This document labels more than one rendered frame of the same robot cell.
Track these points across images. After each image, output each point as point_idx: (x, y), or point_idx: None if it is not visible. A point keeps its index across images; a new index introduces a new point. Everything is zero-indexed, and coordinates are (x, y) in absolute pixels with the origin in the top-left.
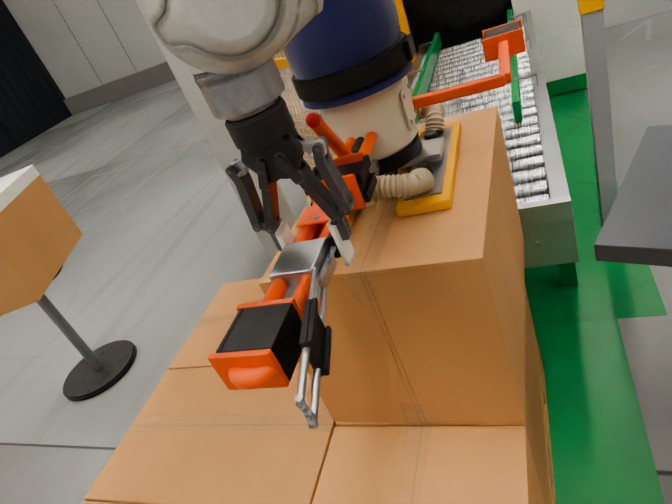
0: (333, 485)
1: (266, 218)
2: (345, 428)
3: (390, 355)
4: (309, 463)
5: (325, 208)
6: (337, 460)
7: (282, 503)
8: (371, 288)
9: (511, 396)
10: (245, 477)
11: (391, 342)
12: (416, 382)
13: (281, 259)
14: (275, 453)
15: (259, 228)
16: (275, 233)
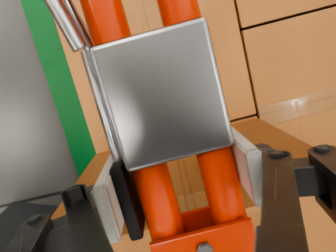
0: (230, 61)
1: (286, 170)
2: (244, 114)
3: (186, 161)
4: (262, 73)
5: (83, 217)
6: (237, 83)
7: (269, 31)
8: (186, 204)
9: (92, 164)
10: (320, 41)
11: (181, 169)
12: None
13: (205, 82)
14: (302, 72)
15: (311, 151)
16: (258, 152)
